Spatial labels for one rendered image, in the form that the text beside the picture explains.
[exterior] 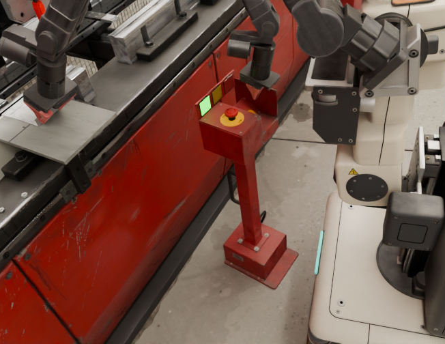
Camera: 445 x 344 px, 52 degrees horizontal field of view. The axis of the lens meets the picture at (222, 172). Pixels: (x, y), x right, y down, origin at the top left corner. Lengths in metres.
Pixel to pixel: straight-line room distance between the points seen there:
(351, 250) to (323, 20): 1.03
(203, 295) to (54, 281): 0.73
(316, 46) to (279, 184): 1.48
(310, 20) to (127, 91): 0.75
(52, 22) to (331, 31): 0.50
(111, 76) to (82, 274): 0.61
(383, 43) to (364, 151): 0.39
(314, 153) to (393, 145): 1.27
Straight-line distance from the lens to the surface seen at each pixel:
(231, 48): 1.26
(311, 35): 0.79
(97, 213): 1.37
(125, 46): 1.49
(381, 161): 1.16
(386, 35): 0.82
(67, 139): 1.08
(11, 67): 1.54
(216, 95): 1.41
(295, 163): 2.32
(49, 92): 1.04
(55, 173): 1.21
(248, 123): 1.34
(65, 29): 0.93
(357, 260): 1.63
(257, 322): 1.82
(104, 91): 1.43
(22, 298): 1.30
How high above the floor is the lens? 1.63
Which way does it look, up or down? 45 degrees down
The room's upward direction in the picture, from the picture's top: 10 degrees counter-clockwise
